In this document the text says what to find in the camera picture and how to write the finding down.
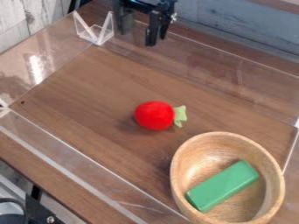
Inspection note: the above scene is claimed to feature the clear acrylic corner bracket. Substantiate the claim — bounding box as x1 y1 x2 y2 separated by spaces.
72 11 115 46

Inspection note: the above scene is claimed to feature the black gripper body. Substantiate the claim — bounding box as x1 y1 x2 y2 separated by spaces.
112 0 178 23

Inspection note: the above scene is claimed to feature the clear acrylic front wall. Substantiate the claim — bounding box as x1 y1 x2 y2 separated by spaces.
0 108 191 224

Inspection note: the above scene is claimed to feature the clear acrylic wall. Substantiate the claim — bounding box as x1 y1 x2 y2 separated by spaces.
111 20 299 124
0 108 191 224

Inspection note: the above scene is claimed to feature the red plush tomato toy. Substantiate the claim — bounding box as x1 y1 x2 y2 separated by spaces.
134 101 188 130

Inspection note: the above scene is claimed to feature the wooden bowl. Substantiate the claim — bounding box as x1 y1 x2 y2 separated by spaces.
170 131 286 224

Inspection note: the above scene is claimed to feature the clear acrylic back wall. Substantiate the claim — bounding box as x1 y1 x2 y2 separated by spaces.
111 20 299 124

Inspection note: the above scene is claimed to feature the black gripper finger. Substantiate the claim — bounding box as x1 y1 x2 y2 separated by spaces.
144 10 171 46
115 8 135 35

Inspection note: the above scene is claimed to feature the black cable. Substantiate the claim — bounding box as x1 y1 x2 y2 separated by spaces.
0 197 31 224

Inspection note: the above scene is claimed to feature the black clamp with screw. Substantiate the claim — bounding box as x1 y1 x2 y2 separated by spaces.
26 195 66 224

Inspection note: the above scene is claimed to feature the green rectangular block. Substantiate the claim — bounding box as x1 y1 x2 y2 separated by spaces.
184 160 259 213

